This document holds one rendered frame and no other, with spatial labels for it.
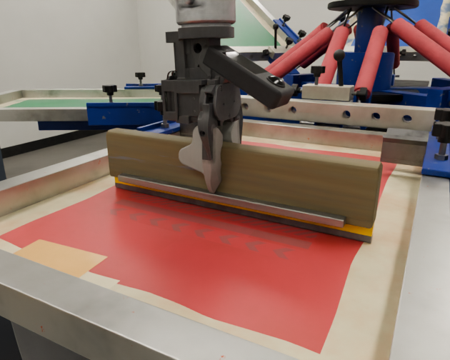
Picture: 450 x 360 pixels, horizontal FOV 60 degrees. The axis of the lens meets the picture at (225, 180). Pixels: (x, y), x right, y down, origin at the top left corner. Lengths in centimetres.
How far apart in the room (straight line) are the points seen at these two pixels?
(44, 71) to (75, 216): 461
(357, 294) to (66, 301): 26
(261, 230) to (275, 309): 16
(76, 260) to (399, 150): 56
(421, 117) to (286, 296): 68
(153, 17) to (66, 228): 570
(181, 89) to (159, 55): 561
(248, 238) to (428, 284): 21
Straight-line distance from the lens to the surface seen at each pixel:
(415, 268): 40
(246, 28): 233
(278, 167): 49
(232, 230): 51
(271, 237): 50
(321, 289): 41
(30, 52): 506
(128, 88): 182
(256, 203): 50
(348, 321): 38
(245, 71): 48
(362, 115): 100
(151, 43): 620
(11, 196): 63
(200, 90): 50
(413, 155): 76
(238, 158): 51
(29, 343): 63
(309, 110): 103
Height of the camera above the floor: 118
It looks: 19 degrees down
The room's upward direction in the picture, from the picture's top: straight up
